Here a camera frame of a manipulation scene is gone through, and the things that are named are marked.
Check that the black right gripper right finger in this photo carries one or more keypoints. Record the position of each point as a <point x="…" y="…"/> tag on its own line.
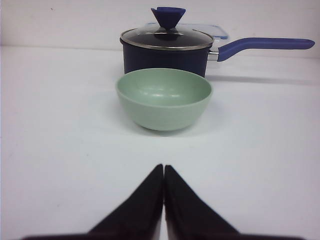
<point x="190" y="218"/>

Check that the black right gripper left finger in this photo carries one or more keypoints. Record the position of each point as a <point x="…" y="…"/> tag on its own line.
<point x="137" y="218"/>

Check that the green bowl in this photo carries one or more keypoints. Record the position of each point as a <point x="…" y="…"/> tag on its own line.
<point x="163" y="99"/>

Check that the dark blue saucepan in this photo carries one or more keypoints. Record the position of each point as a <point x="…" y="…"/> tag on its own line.
<point x="195" y="61"/>

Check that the glass lid with blue knob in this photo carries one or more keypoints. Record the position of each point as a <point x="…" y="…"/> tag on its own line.
<point x="166" y="34"/>

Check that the clear plastic container blue rim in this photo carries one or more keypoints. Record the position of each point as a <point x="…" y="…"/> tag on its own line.
<point x="215" y="31"/>

